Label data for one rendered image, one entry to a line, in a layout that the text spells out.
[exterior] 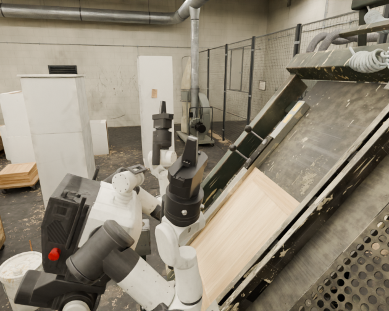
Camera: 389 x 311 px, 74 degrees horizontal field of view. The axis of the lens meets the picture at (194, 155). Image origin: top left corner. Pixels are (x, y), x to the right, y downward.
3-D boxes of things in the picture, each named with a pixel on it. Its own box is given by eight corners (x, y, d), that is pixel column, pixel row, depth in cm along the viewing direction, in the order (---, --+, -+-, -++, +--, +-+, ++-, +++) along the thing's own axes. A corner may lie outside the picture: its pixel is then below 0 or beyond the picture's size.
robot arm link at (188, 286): (196, 274, 64) (205, 333, 69) (200, 247, 73) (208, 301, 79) (154, 274, 66) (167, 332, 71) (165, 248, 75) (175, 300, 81)
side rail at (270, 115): (186, 226, 164) (172, 218, 161) (302, 86, 152) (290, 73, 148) (187, 232, 159) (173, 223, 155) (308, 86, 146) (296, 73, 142)
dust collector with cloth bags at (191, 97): (176, 136, 762) (174, 56, 695) (199, 134, 779) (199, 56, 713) (187, 149, 636) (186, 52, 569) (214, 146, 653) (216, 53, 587)
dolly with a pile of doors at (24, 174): (12, 180, 449) (8, 163, 440) (45, 177, 462) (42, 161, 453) (-3, 195, 392) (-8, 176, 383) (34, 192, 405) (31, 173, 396)
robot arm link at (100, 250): (107, 297, 66) (67, 261, 65) (109, 283, 75) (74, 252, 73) (141, 261, 69) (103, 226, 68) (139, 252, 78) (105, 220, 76)
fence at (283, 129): (185, 247, 139) (179, 244, 138) (304, 105, 128) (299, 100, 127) (186, 253, 134) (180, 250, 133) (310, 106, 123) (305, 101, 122)
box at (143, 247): (131, 245, 161) (128, 220, 155) (150, 243, 163) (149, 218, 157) (130, 258, 149) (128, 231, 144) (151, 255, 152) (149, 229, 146)
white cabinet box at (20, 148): (28, 162, 539) (21, 128, 518) (59, 160, 554) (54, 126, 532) (14, 176, 466) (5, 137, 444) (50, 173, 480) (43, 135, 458)
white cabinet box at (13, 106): (23, 128, 521) (16, 91, 499) (55, 126, 536) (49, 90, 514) (7, 136, 447) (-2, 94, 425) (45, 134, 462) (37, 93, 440)
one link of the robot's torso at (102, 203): (13, 298, 76) (46, 193, 69) (50, 232, 108) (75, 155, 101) (113, 313, 85) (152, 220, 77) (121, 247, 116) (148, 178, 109)
